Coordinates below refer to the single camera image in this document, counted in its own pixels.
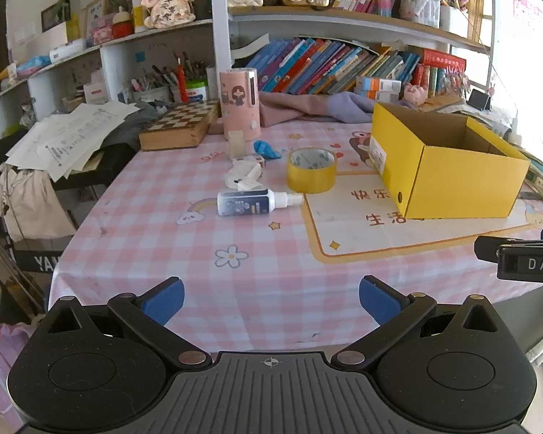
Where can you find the yellow cardboard box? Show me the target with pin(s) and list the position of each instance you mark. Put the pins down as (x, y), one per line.
(461, 181)

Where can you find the white folded card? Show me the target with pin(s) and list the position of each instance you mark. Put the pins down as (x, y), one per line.
(240, 171)

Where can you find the white storage box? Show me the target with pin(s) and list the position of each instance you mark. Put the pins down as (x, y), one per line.
(454, 22)

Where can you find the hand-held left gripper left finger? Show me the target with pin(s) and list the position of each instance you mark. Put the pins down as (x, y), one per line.
(165, 300)

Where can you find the pink cylinder container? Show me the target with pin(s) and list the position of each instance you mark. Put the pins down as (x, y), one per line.
(240, 99)

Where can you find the pile of printed papers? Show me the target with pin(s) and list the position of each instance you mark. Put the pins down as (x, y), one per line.
(72, 131)

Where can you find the orange and blue box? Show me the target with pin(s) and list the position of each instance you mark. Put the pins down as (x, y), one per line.
(378, 83)
(378, 96)

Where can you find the black picture frame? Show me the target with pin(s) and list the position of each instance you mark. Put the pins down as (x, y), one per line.
(54, 16)

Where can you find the beige cloth bag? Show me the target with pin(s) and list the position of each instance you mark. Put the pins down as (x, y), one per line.
(31, 208)

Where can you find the small white staples box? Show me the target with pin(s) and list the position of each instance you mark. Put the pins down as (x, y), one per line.
(253, 160)

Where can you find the yellow tape roll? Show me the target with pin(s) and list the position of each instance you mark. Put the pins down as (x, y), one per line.
(310, 181)

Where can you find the white bookshelf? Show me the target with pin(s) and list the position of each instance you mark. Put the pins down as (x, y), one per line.
(221, 31)

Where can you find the black electronic keyboard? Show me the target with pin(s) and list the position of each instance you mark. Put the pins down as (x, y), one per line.
(38, 262)

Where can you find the clear pen holder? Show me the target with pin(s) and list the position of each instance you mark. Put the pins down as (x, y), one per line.
(420, 11)

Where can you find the red jar with wooden lid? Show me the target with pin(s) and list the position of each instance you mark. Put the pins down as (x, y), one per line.
(122, 27)

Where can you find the pink patterned box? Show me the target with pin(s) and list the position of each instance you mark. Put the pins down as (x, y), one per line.
(102, 31)

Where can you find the translucent white cube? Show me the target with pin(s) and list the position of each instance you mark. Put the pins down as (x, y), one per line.
(236, 142)

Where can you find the wooden chessboard box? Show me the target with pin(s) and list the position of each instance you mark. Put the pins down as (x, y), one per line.
(181, 126)

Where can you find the white box with red label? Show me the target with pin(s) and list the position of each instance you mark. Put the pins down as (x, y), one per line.
(95, 94)

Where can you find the slim red bottle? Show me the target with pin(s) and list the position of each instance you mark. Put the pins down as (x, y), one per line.
(182, 83)

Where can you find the yellow and white bottle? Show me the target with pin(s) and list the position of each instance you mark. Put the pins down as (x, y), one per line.
(139, 16)

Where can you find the blue tissue pack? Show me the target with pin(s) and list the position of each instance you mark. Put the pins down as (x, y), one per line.
(31, 67)

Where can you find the green lid jar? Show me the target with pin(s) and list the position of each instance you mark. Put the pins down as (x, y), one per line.
(197, 90)

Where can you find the pink and purple cloth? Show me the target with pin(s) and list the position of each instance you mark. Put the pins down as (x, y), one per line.
(298, 108)

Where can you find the crumpled blue wrapper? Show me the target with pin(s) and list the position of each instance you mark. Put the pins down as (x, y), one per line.
(267, 149)

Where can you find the white pen cup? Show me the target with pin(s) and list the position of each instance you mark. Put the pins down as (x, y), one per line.
(151, 95)

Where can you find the bunch of pens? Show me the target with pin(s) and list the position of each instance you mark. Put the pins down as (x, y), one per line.
(163, 74)

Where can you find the small spray bottle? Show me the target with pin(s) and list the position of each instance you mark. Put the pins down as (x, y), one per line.
(244, 203)

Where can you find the lilac backpack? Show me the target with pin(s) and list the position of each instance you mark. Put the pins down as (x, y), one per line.
(0, 370)

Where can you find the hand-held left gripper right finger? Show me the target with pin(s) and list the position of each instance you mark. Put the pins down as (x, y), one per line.
(378, 300)

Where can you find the red thick book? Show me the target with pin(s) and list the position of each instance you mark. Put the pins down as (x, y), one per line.
(443, 59)

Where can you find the black phone stand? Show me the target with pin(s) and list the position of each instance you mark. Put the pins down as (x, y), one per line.
(478, 99)

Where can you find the stack of yellow notebooks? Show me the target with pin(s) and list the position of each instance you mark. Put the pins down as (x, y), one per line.
(476, 13)

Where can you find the small pink pig plush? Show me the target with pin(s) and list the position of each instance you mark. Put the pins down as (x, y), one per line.
(414, 95)

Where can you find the dark grey cloth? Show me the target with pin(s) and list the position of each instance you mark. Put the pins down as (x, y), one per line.
(131, 129)

